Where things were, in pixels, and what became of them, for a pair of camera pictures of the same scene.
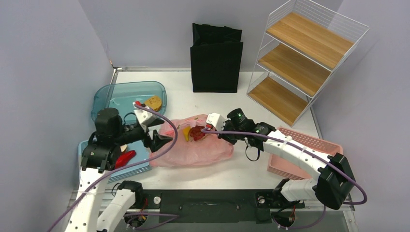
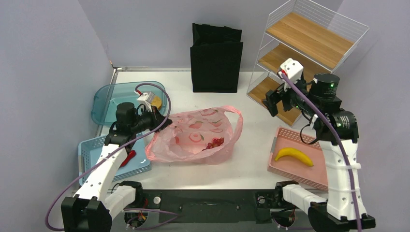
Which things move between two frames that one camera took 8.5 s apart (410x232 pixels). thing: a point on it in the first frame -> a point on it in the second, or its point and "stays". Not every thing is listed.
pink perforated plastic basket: (281, 165) stays
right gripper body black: (231, 138) -> (290, 100)
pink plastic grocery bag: (194, 143) stays
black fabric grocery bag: (215, 55) stays
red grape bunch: (196, 132) -> (215, 142)
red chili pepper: (124, 158) stays
